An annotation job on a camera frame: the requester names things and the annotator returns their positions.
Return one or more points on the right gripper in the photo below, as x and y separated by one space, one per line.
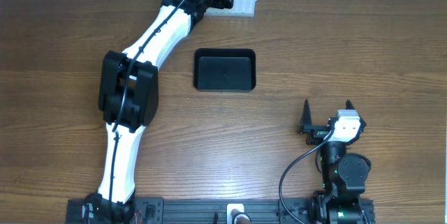
314 133

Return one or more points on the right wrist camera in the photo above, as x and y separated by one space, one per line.
345 124

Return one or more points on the black tray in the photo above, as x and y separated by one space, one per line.
225 70

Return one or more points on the white test tube rack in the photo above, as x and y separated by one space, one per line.
244 6

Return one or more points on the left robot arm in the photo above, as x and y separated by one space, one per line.
171 35

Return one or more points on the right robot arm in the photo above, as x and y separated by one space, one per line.
349 175

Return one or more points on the mounting rail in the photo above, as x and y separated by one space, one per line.
195 213

